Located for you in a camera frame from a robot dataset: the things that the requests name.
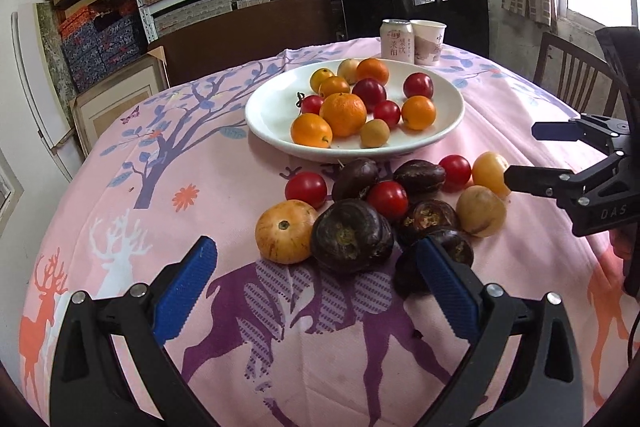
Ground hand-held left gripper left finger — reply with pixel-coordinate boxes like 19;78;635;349
49;236;218;427

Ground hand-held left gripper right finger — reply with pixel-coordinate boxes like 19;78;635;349
414;237;586;427

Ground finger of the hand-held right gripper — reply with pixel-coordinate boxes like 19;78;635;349
504;152;628;208
532;117;636;154

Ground smooth yellow pepino melon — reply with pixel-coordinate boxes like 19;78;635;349
471;151;512;198

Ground small smooth orange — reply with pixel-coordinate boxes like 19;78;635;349
355;58;390;86
401;95;437;130
309;68;335;92
318;76;352;98
290;113;334;148

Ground dark red plum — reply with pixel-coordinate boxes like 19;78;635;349
351;78;388;112
403;72;434;100

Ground red cherry tomato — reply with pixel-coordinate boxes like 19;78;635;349
297;93;326;116
366;180;410;222
373;100;402;128
438;154;473;192
285;172;328;204

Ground small tan pepino melon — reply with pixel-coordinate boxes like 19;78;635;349
360;119;391;148

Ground white round plate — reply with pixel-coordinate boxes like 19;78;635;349
244;58;466;162

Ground large bumpy mandarin orange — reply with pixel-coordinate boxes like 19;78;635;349
319;92;368;138

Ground striped yellow pepino melon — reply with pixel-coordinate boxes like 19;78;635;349
337;58;362;84
255;200;319;265
455;185;507;238

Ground person's right hand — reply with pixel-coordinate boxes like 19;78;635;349
609;227;640;262

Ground dark purple water chestnut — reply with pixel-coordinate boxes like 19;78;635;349
310;199;396;275
393;228;475;298
397;199;460;248
393;160;447;196
331;158;381;202

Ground brown slatted wooden chair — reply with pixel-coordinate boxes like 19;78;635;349
532;32;621;112

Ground pink deer print tablecloth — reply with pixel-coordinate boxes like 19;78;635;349
17;36;640;427

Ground printed paper cup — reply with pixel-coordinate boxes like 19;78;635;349
410;21;447;66

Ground black glossy panel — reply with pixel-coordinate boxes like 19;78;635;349
340;0;490;58

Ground pale drink can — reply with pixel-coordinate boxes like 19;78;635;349
380;19;415;60

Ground framed picture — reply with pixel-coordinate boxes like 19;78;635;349
70;52;168;158

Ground dark brown chair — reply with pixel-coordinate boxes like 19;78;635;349
147;0;346;88

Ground stack of blue orange boxes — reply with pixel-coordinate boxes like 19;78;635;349
56;0;147;92

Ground white board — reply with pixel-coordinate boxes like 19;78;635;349
12;4;81;152

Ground stack of grey patterned boxes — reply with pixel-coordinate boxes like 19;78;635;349
152;0;273;35

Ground grey marbled slab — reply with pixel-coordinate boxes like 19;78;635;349
34;1;68;75

